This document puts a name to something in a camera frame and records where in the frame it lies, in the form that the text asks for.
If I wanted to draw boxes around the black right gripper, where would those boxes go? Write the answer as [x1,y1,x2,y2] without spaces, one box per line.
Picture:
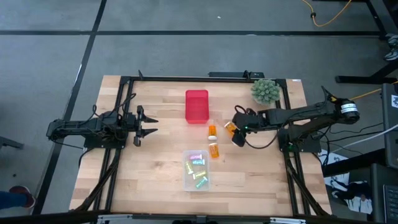
[231,111,261,147]

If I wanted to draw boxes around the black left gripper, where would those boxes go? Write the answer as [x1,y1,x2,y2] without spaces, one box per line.
[125,105,159,147]

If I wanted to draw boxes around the red plastic bin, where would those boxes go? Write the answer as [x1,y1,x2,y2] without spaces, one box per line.
[185,89,210,125]

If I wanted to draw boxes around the clear plastic bin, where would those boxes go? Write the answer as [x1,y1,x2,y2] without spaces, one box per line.
[182,149,211,192]

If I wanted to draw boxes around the green artificial potted plant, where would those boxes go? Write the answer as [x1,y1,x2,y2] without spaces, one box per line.
[250,78,281,106]

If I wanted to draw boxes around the grey chair leg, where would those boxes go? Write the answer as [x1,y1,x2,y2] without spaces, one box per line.
[0,136,24,151]

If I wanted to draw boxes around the black white patterned bag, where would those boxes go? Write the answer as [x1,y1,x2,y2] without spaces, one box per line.
[318,149,374,215]

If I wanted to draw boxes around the person's foot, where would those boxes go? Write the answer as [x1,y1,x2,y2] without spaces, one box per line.
[0,185,37,210]

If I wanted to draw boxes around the black computer box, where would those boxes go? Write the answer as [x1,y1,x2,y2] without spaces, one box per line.
[381,83,398,169]

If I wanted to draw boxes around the black equipment case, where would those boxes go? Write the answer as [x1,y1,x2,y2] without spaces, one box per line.
[369,163,398,223]

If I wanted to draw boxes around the person's grey shoe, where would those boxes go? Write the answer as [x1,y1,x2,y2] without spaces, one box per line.
[386,33,398,48]
[383,47,398,62]

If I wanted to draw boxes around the black aluminium table frame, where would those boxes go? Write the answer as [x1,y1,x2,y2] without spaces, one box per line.
[73,70,331,224]

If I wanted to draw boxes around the silver metal bracket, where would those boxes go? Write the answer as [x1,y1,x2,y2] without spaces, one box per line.
[96,213,134,224]
[269,217,307,224]

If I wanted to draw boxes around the yellow extension cable with plug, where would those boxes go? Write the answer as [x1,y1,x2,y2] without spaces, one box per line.
[330,80,398,103]

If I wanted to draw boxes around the white cable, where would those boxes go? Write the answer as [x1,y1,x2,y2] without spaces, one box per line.
[331,123,398,154]

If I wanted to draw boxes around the black desk frame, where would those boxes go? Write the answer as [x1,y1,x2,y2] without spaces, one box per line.
[312,0,398,85]

